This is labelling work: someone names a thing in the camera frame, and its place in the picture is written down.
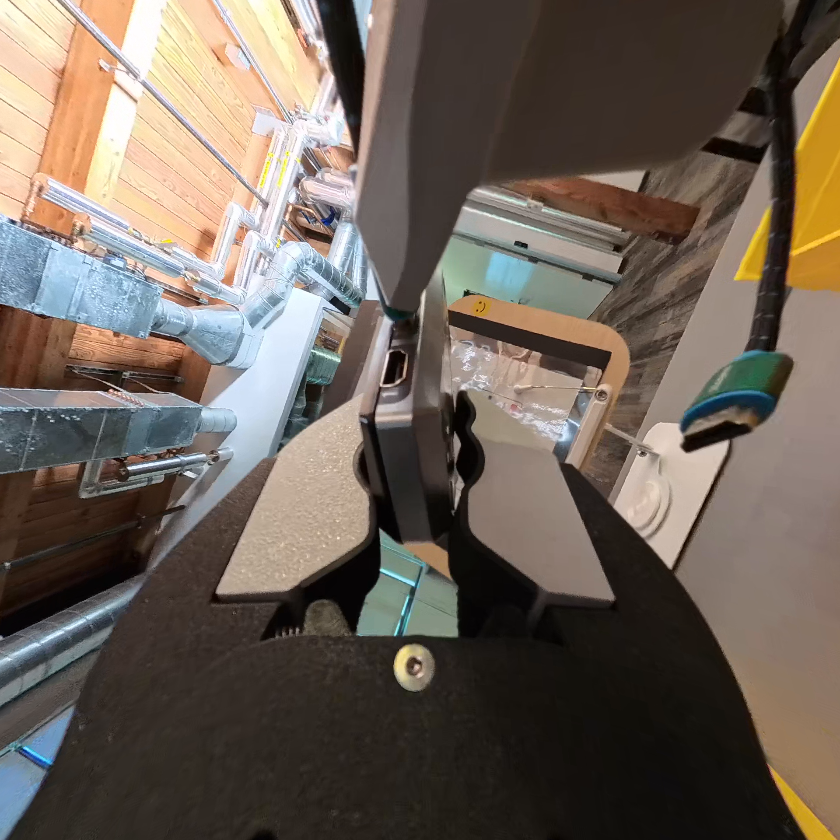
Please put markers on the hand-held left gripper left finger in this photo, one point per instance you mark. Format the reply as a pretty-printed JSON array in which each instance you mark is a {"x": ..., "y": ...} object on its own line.
[{"x": 302, "y": 518}]

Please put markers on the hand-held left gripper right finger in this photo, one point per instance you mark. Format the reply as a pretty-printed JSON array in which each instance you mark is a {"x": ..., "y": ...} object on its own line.
[{"x": 544, "y": 525}]

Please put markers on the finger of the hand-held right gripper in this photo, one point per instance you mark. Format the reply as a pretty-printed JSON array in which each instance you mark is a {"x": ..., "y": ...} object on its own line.
[
  {"x": 420, "y": 164},
  {"x": 623, "y": 85}
]

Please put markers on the dark grey hdmi switch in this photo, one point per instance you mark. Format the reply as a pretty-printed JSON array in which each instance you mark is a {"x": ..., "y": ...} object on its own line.
[{"x": 407, "y": 459}]

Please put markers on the yellow plastic storage bin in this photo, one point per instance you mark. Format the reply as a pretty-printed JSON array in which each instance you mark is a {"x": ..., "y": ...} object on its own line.
[
  {"x": 814, "y": 820},
  {"x": 820, "y": 197}
]

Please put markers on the wooden beam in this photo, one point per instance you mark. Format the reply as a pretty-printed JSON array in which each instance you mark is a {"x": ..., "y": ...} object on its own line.
[{"x": 623, "y": 210}]

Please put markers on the insulated silver pipes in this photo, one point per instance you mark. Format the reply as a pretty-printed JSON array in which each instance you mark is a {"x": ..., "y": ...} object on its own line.
[{"x": 289, "y": 170}]

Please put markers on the instruction sign on white stand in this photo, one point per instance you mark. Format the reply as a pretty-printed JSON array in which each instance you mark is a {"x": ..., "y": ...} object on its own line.
[{"x": 682, "y": 485}]

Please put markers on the rectangular metal air duct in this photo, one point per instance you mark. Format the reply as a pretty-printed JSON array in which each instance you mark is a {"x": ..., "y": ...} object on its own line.
[
  {"x": 98, "y": 426},
  {"x": 79, "y": 289}
]

